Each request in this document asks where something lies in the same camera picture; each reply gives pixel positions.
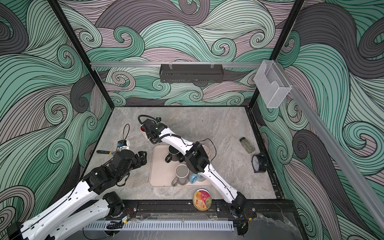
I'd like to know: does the grey mug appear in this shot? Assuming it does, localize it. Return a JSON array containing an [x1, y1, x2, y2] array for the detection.
[[171, 164, 190, 187]]

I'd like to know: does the round colourful tin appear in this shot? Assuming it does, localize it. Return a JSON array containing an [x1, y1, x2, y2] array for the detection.
[[193, 189, 212, 211]]

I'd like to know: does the blue mug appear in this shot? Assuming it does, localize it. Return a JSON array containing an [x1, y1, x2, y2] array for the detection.
[[189, 174, 206, 184]]

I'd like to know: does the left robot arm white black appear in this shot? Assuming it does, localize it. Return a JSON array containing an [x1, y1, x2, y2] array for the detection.
[[7, 150, 147, 240]]

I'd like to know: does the black mug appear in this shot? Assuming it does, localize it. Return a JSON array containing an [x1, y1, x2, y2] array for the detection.
[[165, 146, 184, 163]]

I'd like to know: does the white slotted cable duct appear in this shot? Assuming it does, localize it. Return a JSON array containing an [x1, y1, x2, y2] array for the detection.
[[83, 220, 235, 232]]

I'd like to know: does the beige plastic tray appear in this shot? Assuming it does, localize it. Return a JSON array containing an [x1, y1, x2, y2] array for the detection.
[[149, 145, 211, 188]]

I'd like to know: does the aluminium rail wall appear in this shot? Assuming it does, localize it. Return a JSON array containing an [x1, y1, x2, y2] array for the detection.
[[276, 63, 384, 230], [90, 61, 262, 69]]

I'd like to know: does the black round clock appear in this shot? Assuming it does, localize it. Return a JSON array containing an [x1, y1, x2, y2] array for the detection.
[[251, 153, 268, 173]]

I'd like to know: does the aluminium rail back wall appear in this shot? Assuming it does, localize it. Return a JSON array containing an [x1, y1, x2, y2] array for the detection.
[[90, 61, 262, 69]]

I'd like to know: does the cream mug red inside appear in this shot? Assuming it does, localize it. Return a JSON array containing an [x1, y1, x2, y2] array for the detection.
[[140, 126, 148, 139]]

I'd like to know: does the black wall basket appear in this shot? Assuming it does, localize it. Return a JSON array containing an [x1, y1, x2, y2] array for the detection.
[[160, 64, 224, 83]]

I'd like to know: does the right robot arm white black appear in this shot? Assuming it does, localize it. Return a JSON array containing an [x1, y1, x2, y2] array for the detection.
[[138, 115, 247, 218]]

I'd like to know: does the clear acrylic wall holder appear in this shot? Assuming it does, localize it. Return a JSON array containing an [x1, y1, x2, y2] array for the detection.
[[254, 61, 292, 109]]

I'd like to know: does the aluminium rail right wall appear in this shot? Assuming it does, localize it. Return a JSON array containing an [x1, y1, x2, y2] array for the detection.
[[276, 63, 384, 230]]

